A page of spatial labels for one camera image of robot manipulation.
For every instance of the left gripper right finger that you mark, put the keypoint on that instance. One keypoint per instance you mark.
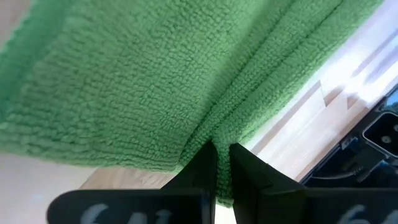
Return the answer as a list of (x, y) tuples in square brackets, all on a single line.
[(264, 193)]

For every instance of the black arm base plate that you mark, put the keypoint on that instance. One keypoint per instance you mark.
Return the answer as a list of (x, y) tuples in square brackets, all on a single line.
[(382, 133)]

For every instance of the green microfiber towel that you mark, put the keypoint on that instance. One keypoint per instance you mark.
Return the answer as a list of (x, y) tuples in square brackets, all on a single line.
[(155, 77)]

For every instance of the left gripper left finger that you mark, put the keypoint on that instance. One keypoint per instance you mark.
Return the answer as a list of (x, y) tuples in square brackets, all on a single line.
[(186, 196)]

